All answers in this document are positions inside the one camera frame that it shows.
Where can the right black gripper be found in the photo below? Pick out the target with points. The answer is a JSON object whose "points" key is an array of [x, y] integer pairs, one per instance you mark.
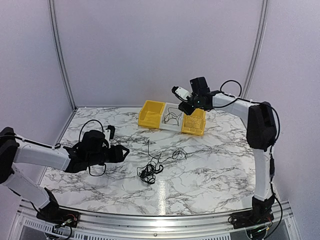
{"points": [[186, 110]]}

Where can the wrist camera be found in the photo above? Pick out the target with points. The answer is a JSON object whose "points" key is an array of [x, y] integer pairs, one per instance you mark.
{"points": [[110, 132], [181, 93]]}

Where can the left aluminium corner post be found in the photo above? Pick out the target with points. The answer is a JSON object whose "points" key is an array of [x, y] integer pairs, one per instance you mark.
{"points": [[59, 54]]}

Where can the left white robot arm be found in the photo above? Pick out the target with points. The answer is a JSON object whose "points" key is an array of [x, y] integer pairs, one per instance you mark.
{"points": [[93, 148]]}

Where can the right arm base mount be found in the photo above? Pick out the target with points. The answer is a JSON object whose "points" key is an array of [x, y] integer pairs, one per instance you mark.
{"points": [[260, 213]]}

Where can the right aluminium corner post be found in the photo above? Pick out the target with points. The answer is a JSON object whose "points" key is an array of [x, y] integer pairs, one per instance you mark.
{"points": [[256, 48]]}

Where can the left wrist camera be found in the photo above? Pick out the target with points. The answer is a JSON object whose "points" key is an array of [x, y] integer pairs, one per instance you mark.
{"points": [[110, 132]]}

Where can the aluminium corner post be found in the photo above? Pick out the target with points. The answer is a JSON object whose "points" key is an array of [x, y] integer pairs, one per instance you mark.
{"points": [[256, 48], [59, 54]]}

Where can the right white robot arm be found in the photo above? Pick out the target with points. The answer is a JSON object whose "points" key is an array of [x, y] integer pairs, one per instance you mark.
{"points": [[262, 129]]}

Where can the left yellow plastic bin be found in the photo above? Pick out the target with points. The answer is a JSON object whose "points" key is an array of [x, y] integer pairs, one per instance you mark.
{"points": [[150, 114]]}

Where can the white plastic bin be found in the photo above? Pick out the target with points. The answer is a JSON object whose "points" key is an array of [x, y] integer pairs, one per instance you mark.
{"points": [[171, 118]]}

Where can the right yellow plastic bin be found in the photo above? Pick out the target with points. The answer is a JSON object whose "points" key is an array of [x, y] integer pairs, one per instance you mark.
{"points": [[195, 123]]}

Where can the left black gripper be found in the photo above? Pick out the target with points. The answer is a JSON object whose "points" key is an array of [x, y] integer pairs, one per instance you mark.
{"points": [[117, 156]]}

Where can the aluminium front rail frame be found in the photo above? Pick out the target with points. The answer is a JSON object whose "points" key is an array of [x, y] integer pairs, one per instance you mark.
{"points": [[107, 226]]}

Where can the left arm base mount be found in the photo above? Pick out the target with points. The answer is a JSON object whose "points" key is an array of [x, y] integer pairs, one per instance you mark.
{"points": [[53, 213]]}

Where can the yellow plastic bin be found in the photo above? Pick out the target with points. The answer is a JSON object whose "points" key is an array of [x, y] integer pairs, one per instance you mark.
{"points": [[150, 114], [195, 123]]}

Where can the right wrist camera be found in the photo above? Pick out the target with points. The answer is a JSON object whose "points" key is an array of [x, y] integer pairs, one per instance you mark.
{"points": [[181, 93]]}

